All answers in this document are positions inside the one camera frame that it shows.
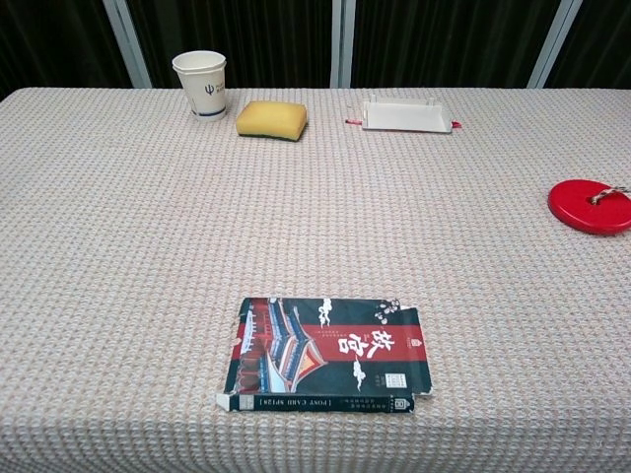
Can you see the red disc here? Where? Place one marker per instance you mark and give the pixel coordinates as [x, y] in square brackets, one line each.
[581, 217]

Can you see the beige woven tablecloth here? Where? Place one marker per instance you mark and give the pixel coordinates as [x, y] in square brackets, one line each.
[246, 222]

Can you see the dark postcard box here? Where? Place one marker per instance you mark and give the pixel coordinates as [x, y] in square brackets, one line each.
[325, 355]

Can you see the yellow sponge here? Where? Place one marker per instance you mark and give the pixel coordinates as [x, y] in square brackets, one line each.
[268, 118]

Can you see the white plastic tray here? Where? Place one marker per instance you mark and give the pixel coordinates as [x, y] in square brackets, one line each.
[404, 118]

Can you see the white paper cup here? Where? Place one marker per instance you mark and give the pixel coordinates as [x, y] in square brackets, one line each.
[207, 93]

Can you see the dark ribbed partition panel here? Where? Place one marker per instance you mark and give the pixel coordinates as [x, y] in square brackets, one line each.
[236, 29]
[601, 44]
[49, 44]
[443, 44]

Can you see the aluminium partition post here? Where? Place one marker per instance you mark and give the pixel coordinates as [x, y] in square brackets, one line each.
[342, 44]
[554, 44]
[128, 44]

